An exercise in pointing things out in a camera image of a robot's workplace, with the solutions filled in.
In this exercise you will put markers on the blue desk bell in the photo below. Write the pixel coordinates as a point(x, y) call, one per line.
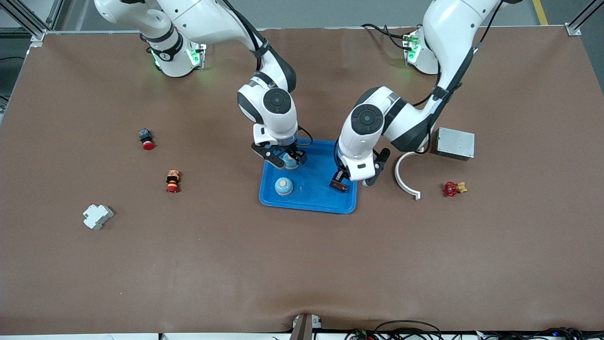
point(283, 186)
point(291, 163)

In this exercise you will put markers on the brown cylindrical capacitor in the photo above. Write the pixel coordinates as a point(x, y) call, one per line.
point(339, 187)

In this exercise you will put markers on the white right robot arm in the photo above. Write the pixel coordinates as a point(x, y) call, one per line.
point(276, 118)

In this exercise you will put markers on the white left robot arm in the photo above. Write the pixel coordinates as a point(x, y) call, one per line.
point(448, 28)

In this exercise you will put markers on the blue plastic tray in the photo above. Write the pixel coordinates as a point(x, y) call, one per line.
point(311, 198)

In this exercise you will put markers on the white curved pipe clamp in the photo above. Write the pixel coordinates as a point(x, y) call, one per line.
point(398, 182)

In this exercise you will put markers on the brown table cover mat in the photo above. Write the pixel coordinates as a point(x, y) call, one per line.
point(302, 264)

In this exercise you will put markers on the red handwheel brass valve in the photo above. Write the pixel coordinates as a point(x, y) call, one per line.
point(450, 189)

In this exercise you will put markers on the grey metal box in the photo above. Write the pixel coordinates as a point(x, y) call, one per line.
point(455, 143)

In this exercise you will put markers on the white circuit breaker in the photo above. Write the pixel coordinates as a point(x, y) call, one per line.
point(97, 216)

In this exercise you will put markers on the red button orange switch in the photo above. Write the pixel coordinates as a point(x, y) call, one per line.
point(172, 183)

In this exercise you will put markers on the red button black switch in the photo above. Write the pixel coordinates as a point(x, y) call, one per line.
point(147, 141)

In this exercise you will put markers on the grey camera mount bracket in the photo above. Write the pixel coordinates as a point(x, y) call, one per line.
point(302, 330)

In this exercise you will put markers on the aluminium frame profile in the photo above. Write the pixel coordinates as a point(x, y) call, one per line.
point(37, 35)
point(573, 29)

